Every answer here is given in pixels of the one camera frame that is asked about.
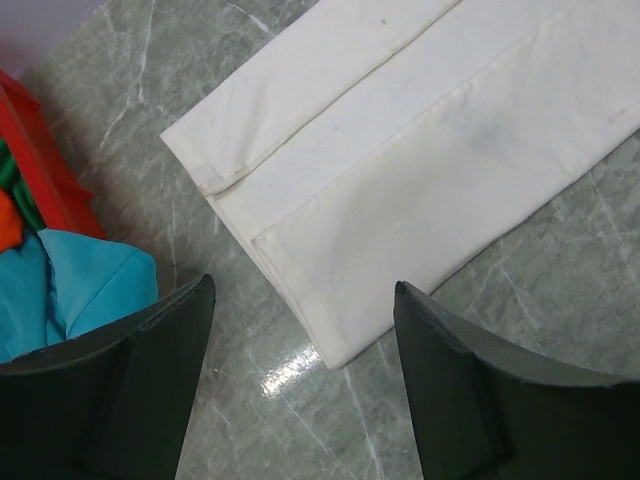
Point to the red plastic bin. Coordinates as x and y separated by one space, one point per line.
60 199

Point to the white t shirt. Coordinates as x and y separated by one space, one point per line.
378 141

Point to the orange t shirt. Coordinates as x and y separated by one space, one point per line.
11 224

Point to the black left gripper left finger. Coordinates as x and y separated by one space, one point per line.
113 403

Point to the green t shirt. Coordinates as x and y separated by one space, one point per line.
15 185

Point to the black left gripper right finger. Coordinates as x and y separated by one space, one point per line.
483 407

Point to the light blue t shirt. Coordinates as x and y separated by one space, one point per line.
59 285

